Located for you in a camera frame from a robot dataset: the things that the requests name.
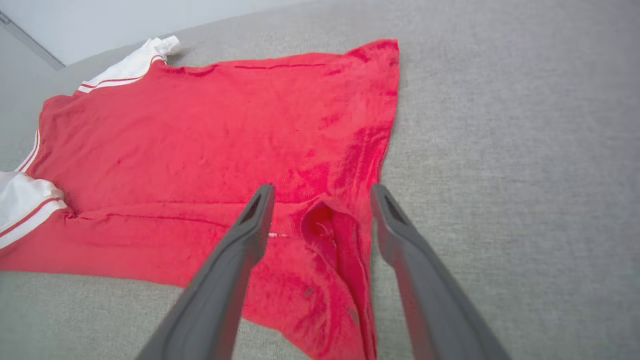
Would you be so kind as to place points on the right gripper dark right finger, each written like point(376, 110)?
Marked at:
point(430, 300)

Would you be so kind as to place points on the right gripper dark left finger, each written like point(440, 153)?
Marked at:
point(225, 290)

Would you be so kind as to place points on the red garment with white sleeves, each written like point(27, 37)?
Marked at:
point(200, 140)

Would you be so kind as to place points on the grey fabric sofa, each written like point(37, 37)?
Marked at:
point(500, 150)

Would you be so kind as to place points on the wall baseboard strip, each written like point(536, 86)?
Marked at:
point(30, 40)

